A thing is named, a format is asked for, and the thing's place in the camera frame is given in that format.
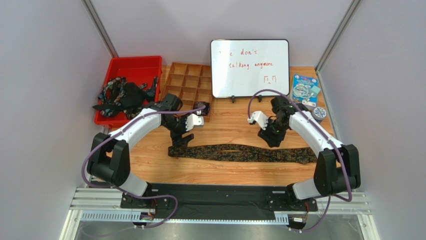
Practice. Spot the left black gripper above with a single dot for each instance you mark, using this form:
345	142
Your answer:
181	135

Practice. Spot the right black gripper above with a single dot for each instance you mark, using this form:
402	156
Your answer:
270	133

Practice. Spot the black gold key pattern tie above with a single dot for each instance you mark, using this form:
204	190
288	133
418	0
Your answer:
244	153

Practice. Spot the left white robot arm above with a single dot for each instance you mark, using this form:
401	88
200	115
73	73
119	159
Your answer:
109	158

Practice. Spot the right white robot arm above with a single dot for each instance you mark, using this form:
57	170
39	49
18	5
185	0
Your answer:
337	166

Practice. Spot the rolled dark tie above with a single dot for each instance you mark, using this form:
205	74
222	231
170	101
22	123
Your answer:
202	108

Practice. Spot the blue round tin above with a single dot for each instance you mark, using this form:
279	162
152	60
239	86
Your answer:
319	114

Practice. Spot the blue packaged item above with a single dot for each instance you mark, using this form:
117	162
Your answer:
305	90

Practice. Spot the brown compartment tray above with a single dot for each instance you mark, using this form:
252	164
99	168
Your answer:
192	83

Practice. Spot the black plain tie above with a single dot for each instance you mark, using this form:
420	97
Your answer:
119	96

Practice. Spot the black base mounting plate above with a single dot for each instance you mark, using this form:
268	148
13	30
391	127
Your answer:
217	202

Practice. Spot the white whiteboard with red writing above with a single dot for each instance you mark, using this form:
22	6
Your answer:
243	67

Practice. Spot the red plastic bin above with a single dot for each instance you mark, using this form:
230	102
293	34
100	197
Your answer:
139	70

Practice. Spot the blue floral pattern tie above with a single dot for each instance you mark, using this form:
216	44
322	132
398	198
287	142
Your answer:
149	93

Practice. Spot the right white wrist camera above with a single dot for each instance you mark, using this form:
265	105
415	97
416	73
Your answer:
259	118

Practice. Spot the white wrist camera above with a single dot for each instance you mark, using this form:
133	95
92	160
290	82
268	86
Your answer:
194	121
259	118

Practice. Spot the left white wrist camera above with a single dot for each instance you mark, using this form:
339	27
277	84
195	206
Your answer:
194	121

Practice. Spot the aluminium frame rail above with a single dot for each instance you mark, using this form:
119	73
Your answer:
95	213

